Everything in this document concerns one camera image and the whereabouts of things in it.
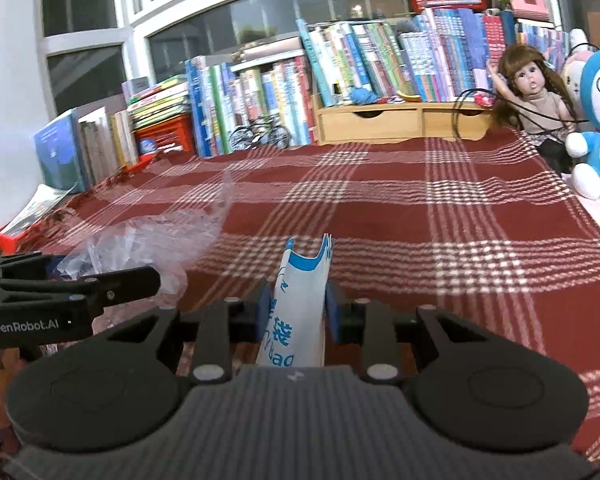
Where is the wooden drawer organizer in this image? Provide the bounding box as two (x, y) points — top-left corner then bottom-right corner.
(312, 99), (497, 147)

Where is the white blue paper bag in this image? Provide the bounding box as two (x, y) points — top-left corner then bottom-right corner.
(256, 233), (336, 369)

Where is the row of thin paperback books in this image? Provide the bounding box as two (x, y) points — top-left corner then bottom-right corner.
(295, 7), (572, 107)

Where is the brown haired doll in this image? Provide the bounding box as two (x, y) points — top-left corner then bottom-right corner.
(485, 44), (582, 177)

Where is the row of tall picture books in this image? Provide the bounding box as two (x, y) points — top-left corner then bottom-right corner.
(185, 52), (317, 159)

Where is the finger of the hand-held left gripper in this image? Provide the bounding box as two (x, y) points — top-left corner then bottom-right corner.
(0, 252), (67, 284)
(0, 265), (162, 311)

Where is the red white plaid blanket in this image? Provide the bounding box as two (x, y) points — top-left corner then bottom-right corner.
(0, 127), (600, 461)

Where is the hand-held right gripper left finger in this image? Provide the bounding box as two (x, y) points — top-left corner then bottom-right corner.
(108, 281), (276, 386)

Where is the red plastic tray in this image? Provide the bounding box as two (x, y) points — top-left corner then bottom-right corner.
(0, 230), (22, 257)

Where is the glossy magazine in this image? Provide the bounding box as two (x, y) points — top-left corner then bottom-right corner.
(0, 184), (77, 239)

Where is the red plastic crate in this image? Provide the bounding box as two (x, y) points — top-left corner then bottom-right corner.
(132, 114), (197, 159)

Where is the miniature bicycle model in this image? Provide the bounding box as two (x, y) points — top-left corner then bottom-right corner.
(228, 117), (292, 152)

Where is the row of large hardcover books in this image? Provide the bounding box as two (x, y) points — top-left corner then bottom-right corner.
(34, 107), (137, 194)

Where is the black cord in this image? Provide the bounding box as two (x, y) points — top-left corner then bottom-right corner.
(454, 87), (587, 142)

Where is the stack of flat picture books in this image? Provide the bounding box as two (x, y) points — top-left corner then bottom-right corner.
(121, 75), (191, 132)

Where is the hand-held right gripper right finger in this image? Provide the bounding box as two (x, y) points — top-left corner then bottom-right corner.
(324, 280), (487, 384)

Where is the white bunny plush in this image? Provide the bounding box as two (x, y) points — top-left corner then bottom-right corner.
(560, 26), (600, 111)

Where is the clear plastic bag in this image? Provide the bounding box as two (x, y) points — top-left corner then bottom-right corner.
(55, 170), (234, 332)

